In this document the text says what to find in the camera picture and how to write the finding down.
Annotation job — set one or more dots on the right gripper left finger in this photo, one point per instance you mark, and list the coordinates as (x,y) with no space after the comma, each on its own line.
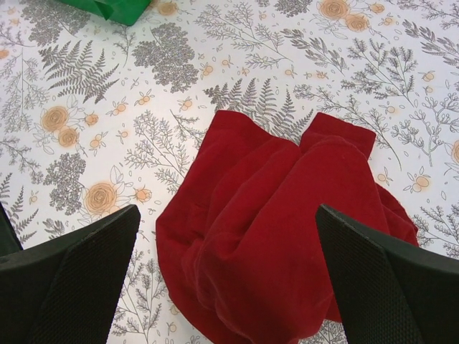
(66,290)

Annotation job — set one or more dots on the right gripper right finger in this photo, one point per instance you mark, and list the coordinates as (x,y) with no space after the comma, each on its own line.
(387,291)

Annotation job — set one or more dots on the red t shirt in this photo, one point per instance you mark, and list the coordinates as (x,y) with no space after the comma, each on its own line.
(238,245)

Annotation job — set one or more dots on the green plastic tray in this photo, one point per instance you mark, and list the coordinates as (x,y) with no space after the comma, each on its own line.
(125,12)

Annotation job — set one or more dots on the floral patterned table mat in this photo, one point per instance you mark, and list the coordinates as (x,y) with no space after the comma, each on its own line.
(96,115)

